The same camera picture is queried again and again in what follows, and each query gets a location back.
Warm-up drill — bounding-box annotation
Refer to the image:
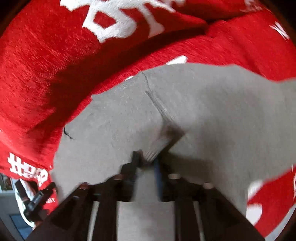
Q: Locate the grey knit sweater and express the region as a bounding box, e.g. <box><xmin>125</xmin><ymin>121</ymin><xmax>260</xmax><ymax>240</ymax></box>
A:
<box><xmin>52</xmin><ymin>64</ymin><xmax>295</xmax><ymax>213</ymax></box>

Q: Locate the red printed blanket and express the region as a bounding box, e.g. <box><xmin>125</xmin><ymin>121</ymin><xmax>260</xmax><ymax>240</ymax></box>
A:
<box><xmin>1</xmin><ymin>1</ymin><xmax>295</xmax><ymax>240</ymax></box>

